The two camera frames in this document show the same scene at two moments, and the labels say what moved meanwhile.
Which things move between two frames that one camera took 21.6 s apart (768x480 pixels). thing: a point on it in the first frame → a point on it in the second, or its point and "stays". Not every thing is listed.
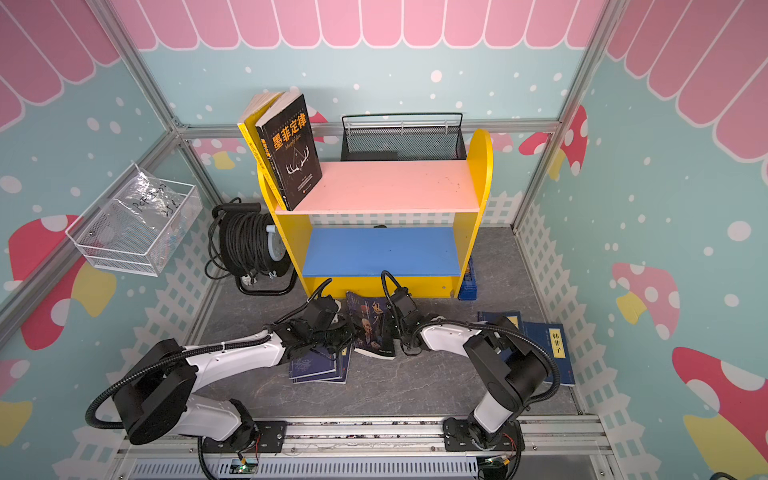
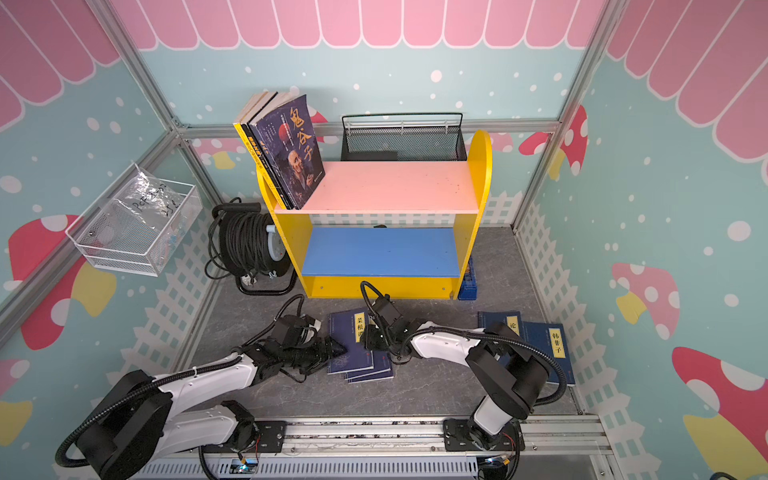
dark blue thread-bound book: [342, 366] → [346, 327]
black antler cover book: [288, 140] → [261, 155]
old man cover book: [371, 325] → [288, 143]
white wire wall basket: [138, 225] stays
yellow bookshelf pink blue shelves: [414, 221] stays
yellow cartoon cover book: [281, 138] → [246, 116]
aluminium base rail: [552, 450] stays
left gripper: [345, 323] → [322, 358]
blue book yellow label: [515, 316] stays
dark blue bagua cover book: [315, 366] → [382, 369]
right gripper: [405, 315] → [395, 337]
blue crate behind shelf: [469, 289] stays
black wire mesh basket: [403, 137] stays
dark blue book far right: [553, 336] stays
